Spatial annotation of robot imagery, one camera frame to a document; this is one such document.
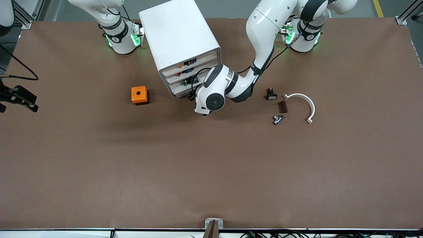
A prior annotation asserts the white drawer holding green button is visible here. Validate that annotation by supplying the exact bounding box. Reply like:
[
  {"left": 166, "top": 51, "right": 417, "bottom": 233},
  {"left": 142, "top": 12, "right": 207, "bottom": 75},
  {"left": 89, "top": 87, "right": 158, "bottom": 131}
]
[{"left": 168, "top": 74, "right": 199, "bottom": 92}]

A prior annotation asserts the empty white drawer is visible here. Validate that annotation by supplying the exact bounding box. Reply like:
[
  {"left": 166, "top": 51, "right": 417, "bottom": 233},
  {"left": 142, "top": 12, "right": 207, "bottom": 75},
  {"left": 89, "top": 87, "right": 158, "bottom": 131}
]
[{"left": 171, "top": 87, "right": 197, "bottom": 99}]

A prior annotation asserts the white drawer holding red button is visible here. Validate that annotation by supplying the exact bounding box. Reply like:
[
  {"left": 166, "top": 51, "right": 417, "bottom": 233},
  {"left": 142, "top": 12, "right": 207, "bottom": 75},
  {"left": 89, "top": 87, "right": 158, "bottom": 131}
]
[{"left": 164, "top": 59, "right": 212, "bottom": 84}]

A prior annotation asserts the white drawer holding orange button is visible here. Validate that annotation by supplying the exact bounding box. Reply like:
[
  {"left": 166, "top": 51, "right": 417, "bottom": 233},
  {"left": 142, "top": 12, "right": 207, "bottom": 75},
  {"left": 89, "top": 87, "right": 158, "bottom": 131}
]
[{"left": 162, "top": 49, "right": 218, "bottom": 77}]

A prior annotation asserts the white drawer cabinet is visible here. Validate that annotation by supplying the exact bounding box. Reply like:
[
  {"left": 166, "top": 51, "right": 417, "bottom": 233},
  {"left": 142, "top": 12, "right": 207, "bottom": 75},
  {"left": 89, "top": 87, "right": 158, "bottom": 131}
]
[{"left": 139, "top": 0, "right": 222, "bottom": 99}]

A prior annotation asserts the orange box with hole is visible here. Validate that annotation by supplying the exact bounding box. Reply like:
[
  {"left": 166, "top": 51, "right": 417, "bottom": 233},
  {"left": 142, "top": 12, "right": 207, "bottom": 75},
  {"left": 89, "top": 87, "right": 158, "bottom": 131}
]
[{"left": 131, "top": 86, "right": 149, "bottom": 105}]

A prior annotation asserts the white table edge board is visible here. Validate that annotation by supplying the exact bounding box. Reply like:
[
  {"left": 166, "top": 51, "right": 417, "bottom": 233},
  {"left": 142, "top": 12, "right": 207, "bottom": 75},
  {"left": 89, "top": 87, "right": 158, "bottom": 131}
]
[{"left": 0, "top": 229, "right": 212, "bottom": 238}]

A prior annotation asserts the aluminium frame profile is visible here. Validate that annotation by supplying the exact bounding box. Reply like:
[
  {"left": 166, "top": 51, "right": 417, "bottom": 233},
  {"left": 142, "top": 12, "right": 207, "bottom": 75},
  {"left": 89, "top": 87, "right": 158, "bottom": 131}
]
[
  {"left": 13, "top": 0, "right": 33, "bottom": 29},
  {"left": 396, "top": 0, "right": 423, "bottom": 25}
]

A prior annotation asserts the metal base connector bracket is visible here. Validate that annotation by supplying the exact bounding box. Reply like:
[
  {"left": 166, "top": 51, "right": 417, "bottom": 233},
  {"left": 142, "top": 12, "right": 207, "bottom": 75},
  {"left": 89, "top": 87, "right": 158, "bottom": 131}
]
[
  {"left": 281, "top": 20, "right": 295, "bottom": 45},
  {"left": 132, "top": 22, "right": 145, "bottom": 47}
]

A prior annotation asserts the white curved bracket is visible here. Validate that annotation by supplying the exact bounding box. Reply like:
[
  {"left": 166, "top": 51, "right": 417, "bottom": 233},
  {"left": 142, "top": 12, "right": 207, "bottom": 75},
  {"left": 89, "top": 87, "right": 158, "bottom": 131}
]
[{"left": 283, "top": 93, "right": 316, "bottom": 125}]

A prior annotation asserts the grey bracket with brown post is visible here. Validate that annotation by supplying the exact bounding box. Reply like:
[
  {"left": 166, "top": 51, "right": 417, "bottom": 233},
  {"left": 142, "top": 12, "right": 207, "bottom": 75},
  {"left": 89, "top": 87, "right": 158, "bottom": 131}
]
[{"left": 202, "top": 218, "right": 224, "bottom": 238}]

